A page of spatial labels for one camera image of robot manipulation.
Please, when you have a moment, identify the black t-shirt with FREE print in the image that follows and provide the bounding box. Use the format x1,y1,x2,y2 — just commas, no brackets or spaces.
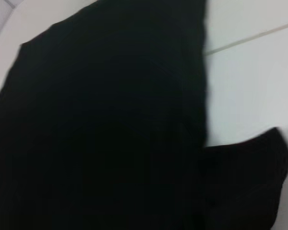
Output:
0,0,288,230

